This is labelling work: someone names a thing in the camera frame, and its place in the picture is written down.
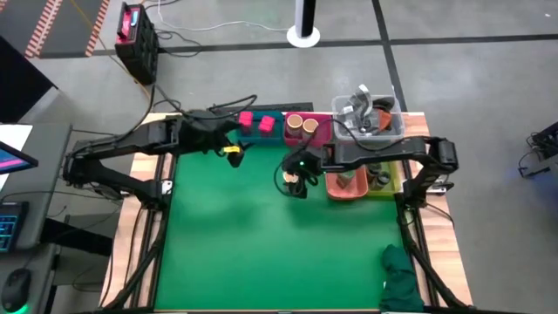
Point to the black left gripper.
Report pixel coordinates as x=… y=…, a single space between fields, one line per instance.
x=205 y=135

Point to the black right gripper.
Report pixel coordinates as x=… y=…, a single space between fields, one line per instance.
x=311 y=165

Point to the tan lid spice jar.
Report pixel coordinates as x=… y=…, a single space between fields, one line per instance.
x=310 y=125
x=290 y=177
x=294 y=122

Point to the green spice bottle black lid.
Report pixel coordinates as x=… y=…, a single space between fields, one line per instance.
x=373 y=172

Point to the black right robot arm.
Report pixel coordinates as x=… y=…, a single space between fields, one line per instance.
x=375 y=150

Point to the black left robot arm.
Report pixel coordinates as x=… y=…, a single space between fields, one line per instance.
x=109 y=146

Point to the blue plastic bin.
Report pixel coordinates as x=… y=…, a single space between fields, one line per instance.
x=261 y=139

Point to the orange plastic bin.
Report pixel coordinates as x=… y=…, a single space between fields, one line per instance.
x=357 y=192

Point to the black bar behind table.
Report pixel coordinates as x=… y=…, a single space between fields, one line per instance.
x=283 y=107

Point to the pink plastic bin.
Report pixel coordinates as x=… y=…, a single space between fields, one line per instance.
x=320 y=124

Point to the clear plastic storage box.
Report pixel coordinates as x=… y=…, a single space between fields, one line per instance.
x=338 y=131

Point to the green table mat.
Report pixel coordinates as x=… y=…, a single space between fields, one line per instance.
x=270 y=261

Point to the yellow-green plastic bin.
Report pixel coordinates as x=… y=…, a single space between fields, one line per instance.
x=394 y=187

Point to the orange part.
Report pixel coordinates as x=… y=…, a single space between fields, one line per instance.
x=383 y=120

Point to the grey white part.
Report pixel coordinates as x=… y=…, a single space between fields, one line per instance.
x=362 y=93

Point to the black part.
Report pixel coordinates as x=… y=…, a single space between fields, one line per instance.
x=385 y=103

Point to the dark green cloth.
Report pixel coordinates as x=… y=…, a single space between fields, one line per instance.
x=399 y=279

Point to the black tool case red top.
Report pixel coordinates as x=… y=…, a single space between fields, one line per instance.
x=139 y=48

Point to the grey desk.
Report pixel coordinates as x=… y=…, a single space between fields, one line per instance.
x=48 y=139

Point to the computer monitor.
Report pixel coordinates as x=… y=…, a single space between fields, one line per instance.
x=15 y=159

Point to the white paper sheet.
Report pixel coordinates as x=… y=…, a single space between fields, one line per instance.
x=15 y=133

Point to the black cabinet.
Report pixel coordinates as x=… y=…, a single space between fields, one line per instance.
x=17 y=83

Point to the backlit black keyboard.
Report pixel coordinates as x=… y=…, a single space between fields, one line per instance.
x=11 y=227

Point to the black computer mouse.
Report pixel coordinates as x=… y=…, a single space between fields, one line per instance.
x=15 y=288

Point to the black aluminium table frame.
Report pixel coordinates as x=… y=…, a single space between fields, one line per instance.
x=150 y=283

